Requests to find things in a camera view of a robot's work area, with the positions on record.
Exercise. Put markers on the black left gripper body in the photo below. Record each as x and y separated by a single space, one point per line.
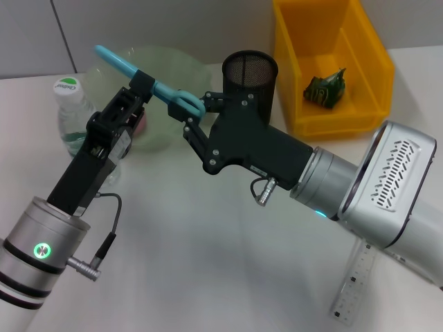
86 166

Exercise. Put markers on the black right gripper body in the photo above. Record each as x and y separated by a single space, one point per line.
249 138

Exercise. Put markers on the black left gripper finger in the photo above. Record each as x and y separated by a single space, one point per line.
142 86
117 103

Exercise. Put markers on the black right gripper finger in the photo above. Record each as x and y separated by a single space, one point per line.
195 135
218 102

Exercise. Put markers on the blue scissors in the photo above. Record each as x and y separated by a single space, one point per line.
166 91

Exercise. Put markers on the pink peach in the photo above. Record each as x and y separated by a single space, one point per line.
140 122

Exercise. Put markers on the clear green-label water bottle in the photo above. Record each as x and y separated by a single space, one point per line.
69 114

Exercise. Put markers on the green plastic wrapper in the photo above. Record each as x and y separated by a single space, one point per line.
325 90

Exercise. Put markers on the transparent plastic ruler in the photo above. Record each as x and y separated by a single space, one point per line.
353 287

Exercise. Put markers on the green glass fruit bowl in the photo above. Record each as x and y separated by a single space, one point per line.
187 72

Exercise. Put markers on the black mesh pen holder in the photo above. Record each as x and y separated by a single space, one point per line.
247 69

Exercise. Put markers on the yellow plastic bin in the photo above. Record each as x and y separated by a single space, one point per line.
332 41

